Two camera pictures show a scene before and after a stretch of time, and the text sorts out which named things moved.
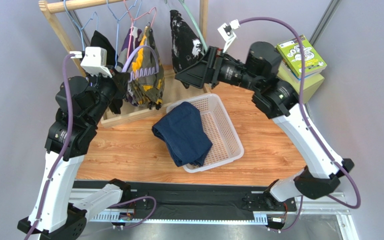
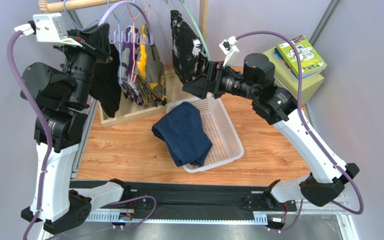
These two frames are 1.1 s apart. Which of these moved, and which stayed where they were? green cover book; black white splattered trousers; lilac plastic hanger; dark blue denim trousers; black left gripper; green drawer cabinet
Moved: lilac plastic hanger; black left gripper
Stayed: green cover book; dark blue denim trousers; green drawer cabinet; black white splattered trousers
